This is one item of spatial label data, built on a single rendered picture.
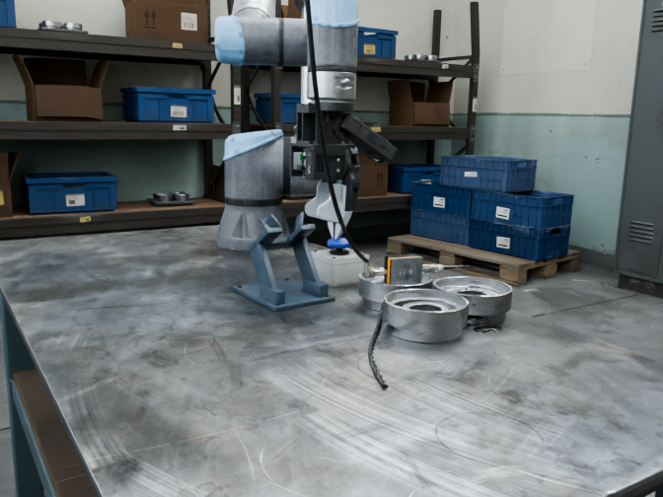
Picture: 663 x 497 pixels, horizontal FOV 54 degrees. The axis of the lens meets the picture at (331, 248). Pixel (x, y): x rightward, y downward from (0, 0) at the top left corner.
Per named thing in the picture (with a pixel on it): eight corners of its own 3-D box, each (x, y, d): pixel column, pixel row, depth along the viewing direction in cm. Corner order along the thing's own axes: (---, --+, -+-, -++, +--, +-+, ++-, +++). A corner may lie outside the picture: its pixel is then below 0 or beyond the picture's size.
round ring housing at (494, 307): (508, 330, 82) (510, 299, 81) (425, 320, 85) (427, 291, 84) (512, 308, 92) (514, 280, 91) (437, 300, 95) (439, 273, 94)
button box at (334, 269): (369, 282, 104) (370, 252, 103) (331, 287, 101) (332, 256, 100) (341, 271, 111) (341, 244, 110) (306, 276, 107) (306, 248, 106)
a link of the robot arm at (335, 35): (356, 2, 100) (363, -8, 92) (354, 75, 103) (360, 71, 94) (306, 0, 100) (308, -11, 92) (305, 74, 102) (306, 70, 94)
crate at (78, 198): (108, 203, 439) (106, 171, 434) (119, 211, 406) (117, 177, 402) (23, 207, 414) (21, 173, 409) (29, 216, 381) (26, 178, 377)
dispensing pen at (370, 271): (463, 277, 97) (359, 285, 91) (465, 249, 96) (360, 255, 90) (471, 281, 95) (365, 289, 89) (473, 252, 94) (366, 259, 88)
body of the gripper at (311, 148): (289, 180, 102) (290, 102, 99) (335, 178, 106) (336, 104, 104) (314, 184, 95) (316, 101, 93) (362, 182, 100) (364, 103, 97)
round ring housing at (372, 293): (369, 291, 99) (370, 264, 98) (437, 298, 96) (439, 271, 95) (348, 309, 90) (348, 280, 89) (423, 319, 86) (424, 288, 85)
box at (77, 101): (115, 122, 393) (112, 56, 385) (22, 120, 366) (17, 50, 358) (99, 121, 428) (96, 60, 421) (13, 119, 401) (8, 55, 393)
